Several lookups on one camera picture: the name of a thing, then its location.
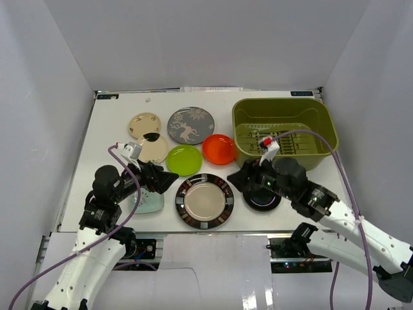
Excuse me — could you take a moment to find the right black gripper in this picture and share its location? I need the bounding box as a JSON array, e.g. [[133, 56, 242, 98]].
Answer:
[[226, 152, 293, 201]]

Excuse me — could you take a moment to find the lime green plate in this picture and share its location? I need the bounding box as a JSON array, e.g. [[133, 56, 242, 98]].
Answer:
[[166, 145, 203, 177]]

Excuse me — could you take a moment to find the light blue rectangular dish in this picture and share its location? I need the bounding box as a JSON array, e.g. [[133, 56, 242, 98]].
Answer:
[[135, 189, 165, 214]]

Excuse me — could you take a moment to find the glossy black plate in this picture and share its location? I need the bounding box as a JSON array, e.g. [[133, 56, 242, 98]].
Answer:
[[243, 189, 281, 212]]

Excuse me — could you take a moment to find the cream plate with black spot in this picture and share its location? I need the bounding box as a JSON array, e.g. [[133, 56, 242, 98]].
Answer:
[[136, 132, 169, 163]]

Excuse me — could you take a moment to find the orange plate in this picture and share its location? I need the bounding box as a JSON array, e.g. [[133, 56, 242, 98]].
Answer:
[[202, 134, 236, 165]]

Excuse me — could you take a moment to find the dark rimmed beige plate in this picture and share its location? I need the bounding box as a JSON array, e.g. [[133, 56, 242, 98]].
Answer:
[[174, 174, 234, 230]]

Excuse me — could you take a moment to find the grey reindeer pattern plate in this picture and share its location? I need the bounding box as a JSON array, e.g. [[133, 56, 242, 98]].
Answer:
[[167, 107, 215, 145]]

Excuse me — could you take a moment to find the beige plate with small marks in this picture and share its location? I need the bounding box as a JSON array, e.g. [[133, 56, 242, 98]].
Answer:
[[128, 112, 161, 138]]

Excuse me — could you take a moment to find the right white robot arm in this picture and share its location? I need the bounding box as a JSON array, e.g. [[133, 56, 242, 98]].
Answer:
[[227, 158, 412, 303]]

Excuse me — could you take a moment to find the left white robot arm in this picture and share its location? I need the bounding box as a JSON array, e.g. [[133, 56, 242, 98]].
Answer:
[[32, 163, 179, 309]]

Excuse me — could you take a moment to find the olive green plastic bin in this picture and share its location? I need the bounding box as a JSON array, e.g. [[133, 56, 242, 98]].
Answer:
[[232, 98, 339, 171]]

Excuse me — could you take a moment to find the right blue corner label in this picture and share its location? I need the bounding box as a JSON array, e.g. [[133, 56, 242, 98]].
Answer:
[[290, 91, 314, 97]]

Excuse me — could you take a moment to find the blue corner label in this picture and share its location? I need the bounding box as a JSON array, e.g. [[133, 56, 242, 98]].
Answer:
[[96, 94, 119, 100], [290, 91, 314, 97]]

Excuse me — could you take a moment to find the left blue corner label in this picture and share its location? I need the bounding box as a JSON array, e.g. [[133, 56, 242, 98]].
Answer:
[[96, 94, 119, 100]]

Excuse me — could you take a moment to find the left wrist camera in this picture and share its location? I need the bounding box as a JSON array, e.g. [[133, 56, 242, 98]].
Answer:
[[116, 142, 142, 168]]

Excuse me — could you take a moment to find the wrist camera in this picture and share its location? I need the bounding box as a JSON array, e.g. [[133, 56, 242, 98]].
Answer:
[[116, 142, 142, 168], [259, 136, 279, 165]]

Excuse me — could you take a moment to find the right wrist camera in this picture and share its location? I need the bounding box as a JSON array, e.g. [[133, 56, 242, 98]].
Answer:
[[259, 136, 279, 165]]

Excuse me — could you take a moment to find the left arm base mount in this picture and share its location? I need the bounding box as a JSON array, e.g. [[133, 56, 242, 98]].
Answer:
[[123, 239, 157, 260]]

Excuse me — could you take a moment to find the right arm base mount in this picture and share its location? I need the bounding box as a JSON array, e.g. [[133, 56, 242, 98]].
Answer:
[[267, 223, 332, 274]]

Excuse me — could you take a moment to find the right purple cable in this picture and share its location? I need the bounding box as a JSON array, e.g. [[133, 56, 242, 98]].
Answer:
[[272, 129, 373, 310]]

